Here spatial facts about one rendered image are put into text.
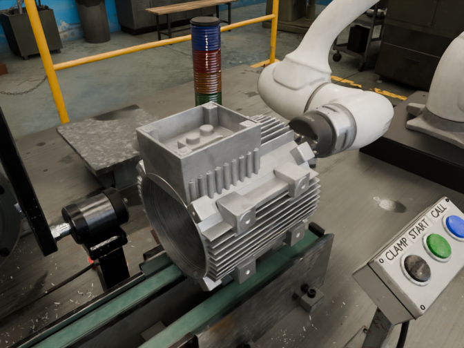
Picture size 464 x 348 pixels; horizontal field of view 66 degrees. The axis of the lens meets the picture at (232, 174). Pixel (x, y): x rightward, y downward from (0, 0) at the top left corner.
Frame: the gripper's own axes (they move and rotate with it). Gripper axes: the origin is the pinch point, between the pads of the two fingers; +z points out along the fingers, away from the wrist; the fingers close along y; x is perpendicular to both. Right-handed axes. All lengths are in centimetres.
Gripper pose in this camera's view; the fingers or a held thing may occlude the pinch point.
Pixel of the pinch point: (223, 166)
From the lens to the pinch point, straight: 49.9
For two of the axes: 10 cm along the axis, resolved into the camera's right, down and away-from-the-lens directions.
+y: 6.4, 4.4, -6.3
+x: -0.8, 8.5, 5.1
